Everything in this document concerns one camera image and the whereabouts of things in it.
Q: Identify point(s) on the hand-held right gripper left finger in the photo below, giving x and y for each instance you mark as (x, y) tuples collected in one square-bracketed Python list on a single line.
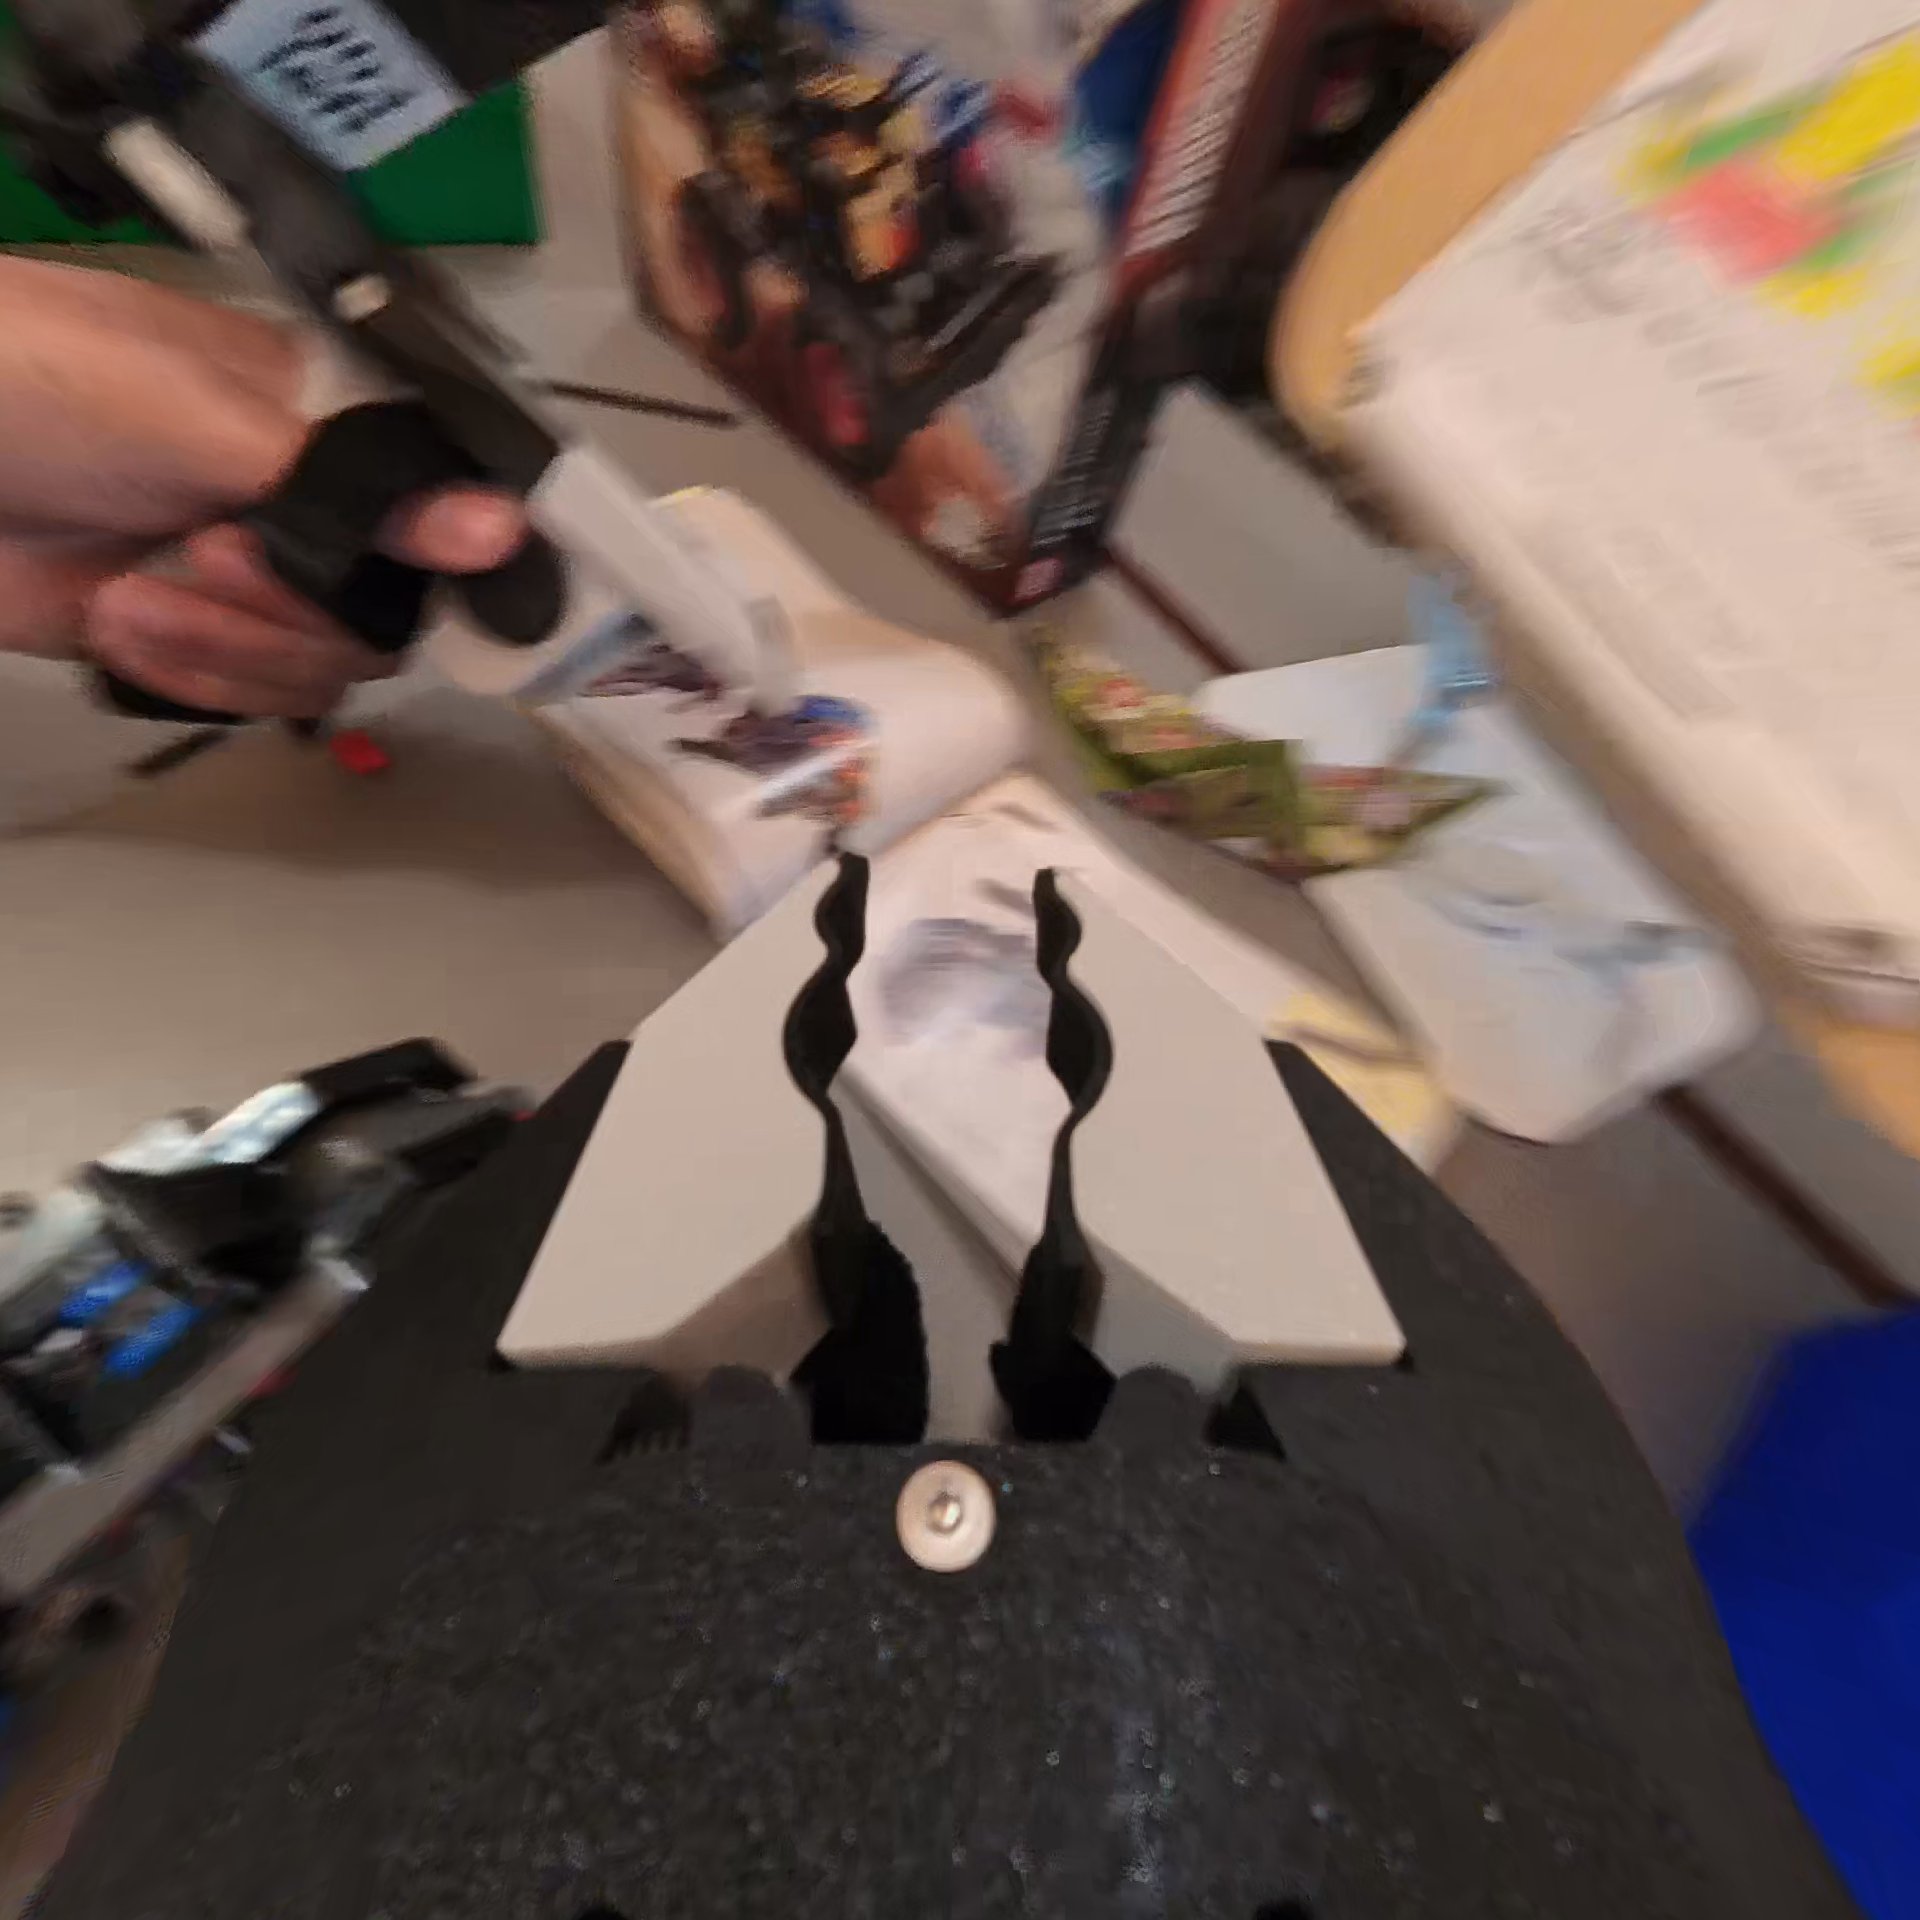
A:
[(675, 1187)]

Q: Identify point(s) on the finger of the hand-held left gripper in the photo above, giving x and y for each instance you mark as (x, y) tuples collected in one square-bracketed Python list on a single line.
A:
[(661, 587)]

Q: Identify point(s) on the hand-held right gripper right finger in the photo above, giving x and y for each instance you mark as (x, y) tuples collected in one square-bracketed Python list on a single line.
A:
[(1215, 1187)]

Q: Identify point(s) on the lego instruction booklet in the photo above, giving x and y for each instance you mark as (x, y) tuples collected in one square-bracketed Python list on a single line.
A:
[(932, 721)]

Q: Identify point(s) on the lego vehicle chassis model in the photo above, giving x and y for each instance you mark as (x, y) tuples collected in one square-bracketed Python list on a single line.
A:
[(228, 1229)]

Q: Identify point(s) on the long black lego axle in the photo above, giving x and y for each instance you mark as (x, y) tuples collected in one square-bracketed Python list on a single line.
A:
[(645, 404)]

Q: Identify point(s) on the red lego piece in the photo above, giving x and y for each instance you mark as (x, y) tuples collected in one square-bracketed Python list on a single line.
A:
[(362, 750)]

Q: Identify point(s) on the lego set box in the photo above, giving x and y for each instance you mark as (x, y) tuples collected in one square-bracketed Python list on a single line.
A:
[(842, 270)]

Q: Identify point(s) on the person's left hand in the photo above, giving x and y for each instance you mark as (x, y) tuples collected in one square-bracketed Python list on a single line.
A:
[(134, 419)]

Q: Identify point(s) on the green plastic bin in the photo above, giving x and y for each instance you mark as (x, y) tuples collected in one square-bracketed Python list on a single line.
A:
[(452, 195)]

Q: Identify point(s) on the white document stand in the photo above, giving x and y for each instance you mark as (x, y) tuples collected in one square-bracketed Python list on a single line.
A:
[(1529, 963)]

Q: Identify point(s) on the floral origami paper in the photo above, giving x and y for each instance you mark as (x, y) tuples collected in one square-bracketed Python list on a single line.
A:
[(1247, 783)]

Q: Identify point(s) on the blue plastic bin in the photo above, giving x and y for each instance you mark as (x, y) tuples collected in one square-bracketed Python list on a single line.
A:
[(1830, 1574)]

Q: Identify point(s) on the instruction sheet on stand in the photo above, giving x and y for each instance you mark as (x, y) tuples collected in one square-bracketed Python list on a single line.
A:
[(1396, 165)]

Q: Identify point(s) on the printed instruction sheet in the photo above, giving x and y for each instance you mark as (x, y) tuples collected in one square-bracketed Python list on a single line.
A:
[(1650, 452)]

